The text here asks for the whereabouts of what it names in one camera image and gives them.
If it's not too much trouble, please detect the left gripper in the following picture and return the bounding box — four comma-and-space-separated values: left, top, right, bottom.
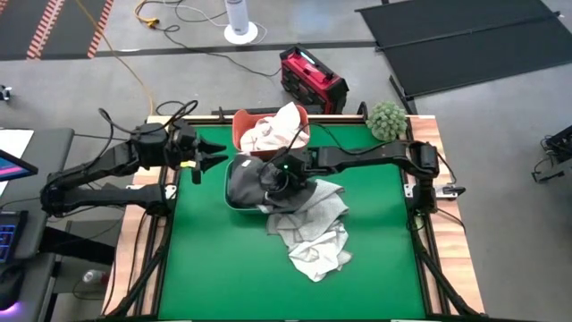
168, 118, 230, 185

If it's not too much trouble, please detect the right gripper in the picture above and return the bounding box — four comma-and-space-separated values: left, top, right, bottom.
267, 148, 314, 198

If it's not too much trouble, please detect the dark grey towel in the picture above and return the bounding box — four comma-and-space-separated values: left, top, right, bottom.
226, 154, 319, 214

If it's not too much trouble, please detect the light grey towel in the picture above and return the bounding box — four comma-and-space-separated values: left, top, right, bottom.
266, 178, 350, 241

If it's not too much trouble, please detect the white red-checked towel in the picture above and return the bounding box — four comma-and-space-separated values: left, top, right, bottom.
240, 101, 311, 153

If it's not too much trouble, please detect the teal plastic basket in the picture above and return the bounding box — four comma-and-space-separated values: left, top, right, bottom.
223, 156, 272, 214

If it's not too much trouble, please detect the orange plastic basket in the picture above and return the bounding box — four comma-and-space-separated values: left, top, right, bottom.
231, 105, 312, 162

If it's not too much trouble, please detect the red black tool box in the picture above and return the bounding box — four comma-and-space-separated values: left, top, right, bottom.
279, 43, 349, 115

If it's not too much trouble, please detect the green table mat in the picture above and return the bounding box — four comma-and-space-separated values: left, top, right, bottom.
156, 123, 428, 321

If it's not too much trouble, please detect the green artificial plant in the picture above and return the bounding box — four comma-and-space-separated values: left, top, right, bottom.
365, 100, 408, 142

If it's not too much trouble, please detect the white tower fan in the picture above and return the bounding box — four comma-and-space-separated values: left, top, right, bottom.
223, 0, 259, 46

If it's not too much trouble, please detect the grey desk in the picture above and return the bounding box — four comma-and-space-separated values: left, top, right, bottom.
0, 128, 76, 322

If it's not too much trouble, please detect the clear water bottle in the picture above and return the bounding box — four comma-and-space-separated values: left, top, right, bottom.
81, 269, 110, 287

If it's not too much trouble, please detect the white paper sheet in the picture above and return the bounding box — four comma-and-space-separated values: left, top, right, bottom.
0, 129, 35, 197

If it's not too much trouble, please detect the computer monitor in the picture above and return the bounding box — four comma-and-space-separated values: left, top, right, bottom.
0, 149, 39, 183

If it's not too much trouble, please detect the black backlit keyboard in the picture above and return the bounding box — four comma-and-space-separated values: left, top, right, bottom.
0, 209, 29, 266

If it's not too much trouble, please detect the black panel board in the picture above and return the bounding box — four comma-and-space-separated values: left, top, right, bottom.
355, 0, 572, 115

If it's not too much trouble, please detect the black computer mouse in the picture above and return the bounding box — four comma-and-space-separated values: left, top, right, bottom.
0, 263, 27, 313

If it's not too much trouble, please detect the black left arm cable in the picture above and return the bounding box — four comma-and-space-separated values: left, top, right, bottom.
97, 100, 200, 135

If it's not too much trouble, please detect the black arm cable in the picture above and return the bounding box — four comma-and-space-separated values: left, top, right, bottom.
285, 123, 390, 156
97, 100, 200, 135

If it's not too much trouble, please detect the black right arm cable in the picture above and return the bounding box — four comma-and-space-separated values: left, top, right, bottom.
285, 123, 390, 156

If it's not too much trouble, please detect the black floor cable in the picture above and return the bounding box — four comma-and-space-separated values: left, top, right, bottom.
154, 22, 282, 80

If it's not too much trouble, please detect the white floor cable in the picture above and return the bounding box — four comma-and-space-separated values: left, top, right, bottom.
173, 0, 269, 46

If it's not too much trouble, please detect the thin yellow cable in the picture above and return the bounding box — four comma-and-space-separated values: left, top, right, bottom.
73, 0, 156, 115

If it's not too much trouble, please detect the yellow extension cord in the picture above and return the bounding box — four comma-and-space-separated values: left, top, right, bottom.
133, 0, 161, 30

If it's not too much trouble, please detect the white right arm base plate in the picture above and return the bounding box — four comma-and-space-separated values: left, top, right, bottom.
403, 182, 466, 199

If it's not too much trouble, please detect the black aluminium table frame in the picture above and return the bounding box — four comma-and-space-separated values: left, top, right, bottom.
102, 106, 486, 322

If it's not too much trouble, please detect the black equipment with cables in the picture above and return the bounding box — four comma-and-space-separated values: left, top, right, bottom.
530, 124, 572, 183

